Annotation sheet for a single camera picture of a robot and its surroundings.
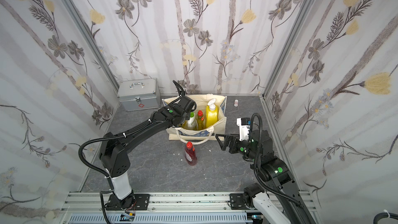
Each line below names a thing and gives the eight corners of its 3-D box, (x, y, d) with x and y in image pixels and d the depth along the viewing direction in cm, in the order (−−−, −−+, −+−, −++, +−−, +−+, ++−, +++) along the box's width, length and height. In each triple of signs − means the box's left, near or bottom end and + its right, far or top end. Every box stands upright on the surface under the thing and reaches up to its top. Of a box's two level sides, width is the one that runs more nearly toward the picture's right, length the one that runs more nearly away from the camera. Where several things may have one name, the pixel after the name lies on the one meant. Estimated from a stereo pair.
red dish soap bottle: (186, 163, 89) (183, 148, 74) (190, 155, 92) (188, 140, 77) (194, 166, 87) (193, 152, 73) (198, 159, 90) (197, 144, 75)
